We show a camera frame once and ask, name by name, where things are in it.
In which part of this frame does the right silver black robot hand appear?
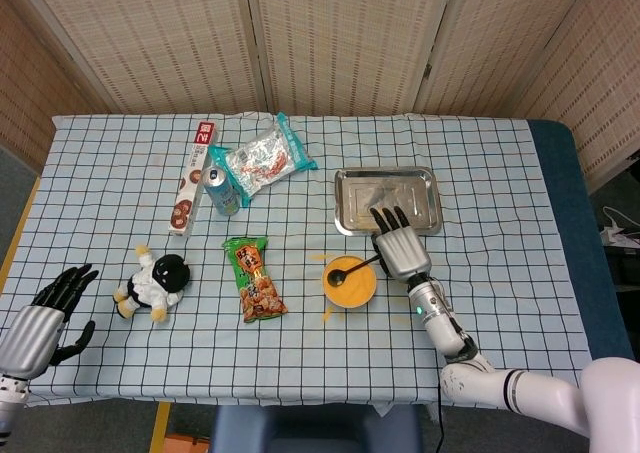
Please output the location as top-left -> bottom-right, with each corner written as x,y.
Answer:
369,204 -> 434,280

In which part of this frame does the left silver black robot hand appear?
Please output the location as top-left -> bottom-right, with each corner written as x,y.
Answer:
0,263 -> 100,382

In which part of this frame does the black plastic spoon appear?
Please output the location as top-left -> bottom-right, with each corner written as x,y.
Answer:
326,255 -> 382,289

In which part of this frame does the off-white bowl of orange powder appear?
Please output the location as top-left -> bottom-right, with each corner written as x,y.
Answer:
321,254 -> 379,310

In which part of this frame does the metal tray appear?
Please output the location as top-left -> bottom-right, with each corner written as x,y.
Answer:
333,166 -> 443,238

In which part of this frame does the blue checkered tablecloth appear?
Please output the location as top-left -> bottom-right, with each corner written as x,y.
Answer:
0,112 -> 604,409

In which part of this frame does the green snack bag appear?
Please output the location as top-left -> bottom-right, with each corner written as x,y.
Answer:
222,235 -> 290,325

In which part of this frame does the black-headed plush doll white coat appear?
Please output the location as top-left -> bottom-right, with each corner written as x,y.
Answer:
112,244 -> 192,323

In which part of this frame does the silver teal snack packet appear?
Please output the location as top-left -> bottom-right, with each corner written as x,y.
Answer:
207,111 -> 319,209

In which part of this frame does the blue padded table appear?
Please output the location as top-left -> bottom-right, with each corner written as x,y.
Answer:
528,119 -> 636,404

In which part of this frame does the blue drink can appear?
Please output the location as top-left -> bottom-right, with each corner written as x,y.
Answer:
201,164 -> 240,218

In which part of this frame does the orange box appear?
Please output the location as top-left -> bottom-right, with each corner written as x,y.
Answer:
163,431 -> 212,453

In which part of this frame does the blue padded seat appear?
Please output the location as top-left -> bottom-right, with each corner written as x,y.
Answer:
209,403 -> 426,453

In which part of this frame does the white cookie box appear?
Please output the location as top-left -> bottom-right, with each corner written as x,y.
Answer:
167,121 -> 222,238

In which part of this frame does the woven beige folding screen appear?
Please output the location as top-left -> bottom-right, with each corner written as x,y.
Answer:
0,0 -> 640,194

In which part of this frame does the black cable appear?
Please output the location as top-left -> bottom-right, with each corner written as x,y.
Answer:
437,372 -> 447,453

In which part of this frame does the white cables bundle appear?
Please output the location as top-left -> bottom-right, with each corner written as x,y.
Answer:
599,205 -> 629,247

